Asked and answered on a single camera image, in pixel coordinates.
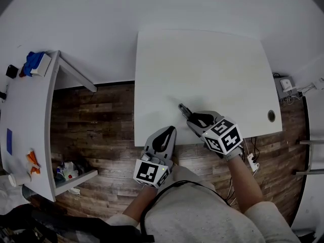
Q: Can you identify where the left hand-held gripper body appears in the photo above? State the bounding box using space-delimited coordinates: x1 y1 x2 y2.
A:
133 150 174 189

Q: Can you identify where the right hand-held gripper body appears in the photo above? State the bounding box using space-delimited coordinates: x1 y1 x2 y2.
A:
202 116 244 161

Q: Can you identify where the grey utility knife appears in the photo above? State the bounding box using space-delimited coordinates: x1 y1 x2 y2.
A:
178 103 193 120

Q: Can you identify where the person's left forearm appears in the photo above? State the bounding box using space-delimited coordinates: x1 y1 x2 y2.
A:
123 185 159 222

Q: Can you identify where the person's right forearm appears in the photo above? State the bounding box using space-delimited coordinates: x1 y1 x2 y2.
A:
226 153 264 214

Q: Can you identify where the white power strip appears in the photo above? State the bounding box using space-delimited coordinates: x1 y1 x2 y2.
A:
247 153 260 172

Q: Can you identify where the white square table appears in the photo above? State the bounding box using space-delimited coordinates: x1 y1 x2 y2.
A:
134 29 283 148

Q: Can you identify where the person's grey clothing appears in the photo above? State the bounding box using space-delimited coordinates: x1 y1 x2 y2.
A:
105 165 302 243

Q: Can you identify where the white router on grey box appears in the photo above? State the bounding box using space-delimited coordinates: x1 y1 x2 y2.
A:
272 72 300 101

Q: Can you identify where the bag of rubbish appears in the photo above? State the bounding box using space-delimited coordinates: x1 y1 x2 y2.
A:
54 160 86 186

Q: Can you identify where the white side table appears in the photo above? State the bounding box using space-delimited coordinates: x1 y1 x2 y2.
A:
291 90 324 235

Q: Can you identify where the black chair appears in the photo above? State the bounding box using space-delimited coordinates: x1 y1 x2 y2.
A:
0 203 155 243

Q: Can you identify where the orange and white tool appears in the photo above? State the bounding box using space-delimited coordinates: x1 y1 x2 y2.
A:
26 148 42 175

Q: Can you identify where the grey rolled cloth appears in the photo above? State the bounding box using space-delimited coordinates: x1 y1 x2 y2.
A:
21 184 36 203

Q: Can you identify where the long white desk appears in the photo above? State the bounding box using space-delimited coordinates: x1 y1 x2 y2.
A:
0 50 98 203

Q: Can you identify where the white rectangular box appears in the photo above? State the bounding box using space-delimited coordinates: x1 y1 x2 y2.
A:
30 53 53 77

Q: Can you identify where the purple flat card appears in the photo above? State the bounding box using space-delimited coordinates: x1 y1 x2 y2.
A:
6 128 13 156

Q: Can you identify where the white crumpled cloth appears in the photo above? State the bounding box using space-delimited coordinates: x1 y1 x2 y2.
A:
0 181 29 215

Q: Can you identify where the blue cloth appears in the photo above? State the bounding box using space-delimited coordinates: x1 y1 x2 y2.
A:
23 51 46 77

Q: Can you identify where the small black box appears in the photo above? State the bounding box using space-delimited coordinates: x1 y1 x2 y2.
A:
5 64 19 79

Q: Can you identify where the black floor cable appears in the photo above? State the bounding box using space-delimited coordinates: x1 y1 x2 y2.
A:
251 136 260 161

